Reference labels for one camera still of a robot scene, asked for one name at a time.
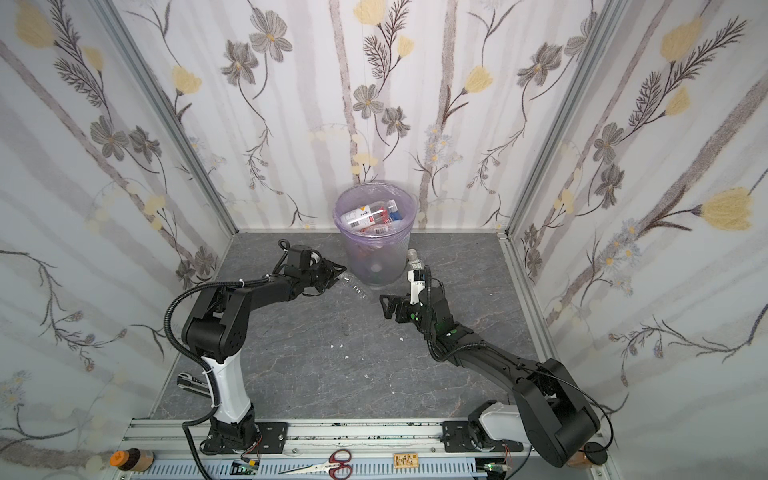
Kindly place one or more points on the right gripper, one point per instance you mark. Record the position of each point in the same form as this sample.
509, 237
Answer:
411, 305

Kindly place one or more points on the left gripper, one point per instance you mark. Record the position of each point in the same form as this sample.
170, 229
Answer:
324, 276

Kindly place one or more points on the clear bottle white cap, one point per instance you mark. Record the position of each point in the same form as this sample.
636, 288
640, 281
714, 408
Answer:
352, 284

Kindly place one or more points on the red-cap clear bottle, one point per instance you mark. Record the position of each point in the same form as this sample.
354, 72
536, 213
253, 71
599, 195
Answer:
382, 222

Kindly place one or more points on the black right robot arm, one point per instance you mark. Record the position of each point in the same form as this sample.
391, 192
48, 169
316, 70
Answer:
549, 412

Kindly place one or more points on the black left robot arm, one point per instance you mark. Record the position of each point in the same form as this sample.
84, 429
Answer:
208, 324

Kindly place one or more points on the small clear bottle by bin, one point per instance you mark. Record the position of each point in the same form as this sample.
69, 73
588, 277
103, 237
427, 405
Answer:
413, 261

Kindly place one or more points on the purple-lined mesh trash bin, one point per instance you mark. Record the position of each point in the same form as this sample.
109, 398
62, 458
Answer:
376, 260

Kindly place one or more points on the small wooden tag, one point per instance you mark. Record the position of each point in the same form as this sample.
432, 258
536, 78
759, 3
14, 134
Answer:
403, 461

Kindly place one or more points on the brown jar black lid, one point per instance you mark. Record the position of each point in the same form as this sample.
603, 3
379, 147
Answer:
591, 455

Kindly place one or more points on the orange-capped spool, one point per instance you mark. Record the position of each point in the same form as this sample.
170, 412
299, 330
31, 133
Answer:
133, 459

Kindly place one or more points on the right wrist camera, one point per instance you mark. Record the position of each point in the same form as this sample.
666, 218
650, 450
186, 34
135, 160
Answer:
418, 282

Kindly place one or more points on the red-handled scissors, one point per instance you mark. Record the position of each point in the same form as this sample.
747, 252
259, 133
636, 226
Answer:
337, 466

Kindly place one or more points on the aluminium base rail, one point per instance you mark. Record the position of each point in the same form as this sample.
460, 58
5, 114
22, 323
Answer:
291, 444

